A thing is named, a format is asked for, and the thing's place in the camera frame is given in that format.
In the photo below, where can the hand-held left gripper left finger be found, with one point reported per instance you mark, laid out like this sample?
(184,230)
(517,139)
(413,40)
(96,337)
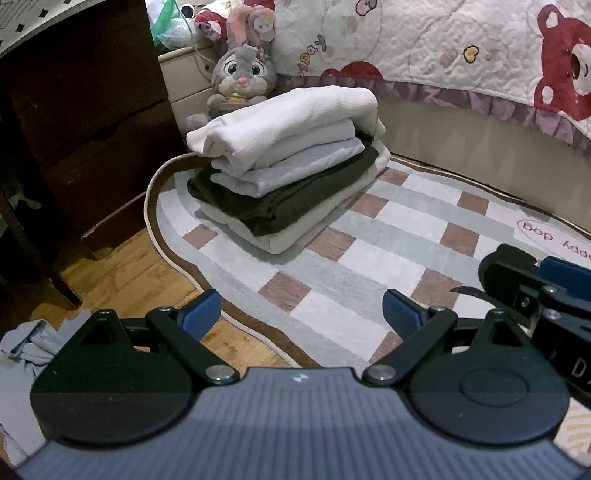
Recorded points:
(203,314)

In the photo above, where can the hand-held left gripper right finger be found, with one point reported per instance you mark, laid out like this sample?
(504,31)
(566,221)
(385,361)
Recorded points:
(401,314)

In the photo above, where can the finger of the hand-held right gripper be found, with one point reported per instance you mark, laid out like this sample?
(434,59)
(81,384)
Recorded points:
(503,272)
(568,274)

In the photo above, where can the pale yellow striped cloth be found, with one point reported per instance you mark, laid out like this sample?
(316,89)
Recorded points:
(575,429)

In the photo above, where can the beige bed base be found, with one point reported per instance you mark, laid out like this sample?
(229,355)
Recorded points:
(461,138)

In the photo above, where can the dark folded garment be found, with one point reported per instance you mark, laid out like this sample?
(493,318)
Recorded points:
(295,198)

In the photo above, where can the light grey folded garment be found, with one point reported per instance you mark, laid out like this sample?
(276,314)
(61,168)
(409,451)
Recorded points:
(295,166)

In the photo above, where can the light blue crumpled garment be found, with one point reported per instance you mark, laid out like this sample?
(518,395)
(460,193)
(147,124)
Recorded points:
(27,341)

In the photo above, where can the dark wooden cabinet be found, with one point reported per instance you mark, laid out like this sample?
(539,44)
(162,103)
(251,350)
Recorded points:
(92,138)

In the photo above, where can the beige nightstand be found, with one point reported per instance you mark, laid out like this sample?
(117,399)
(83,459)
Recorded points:
(184,78)

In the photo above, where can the white quilt red bear print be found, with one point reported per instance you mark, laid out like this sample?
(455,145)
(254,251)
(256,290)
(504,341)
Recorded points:
(415,41)

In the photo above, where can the grey plush rabbit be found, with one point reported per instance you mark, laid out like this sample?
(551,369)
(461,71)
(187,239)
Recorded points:
(242,69)

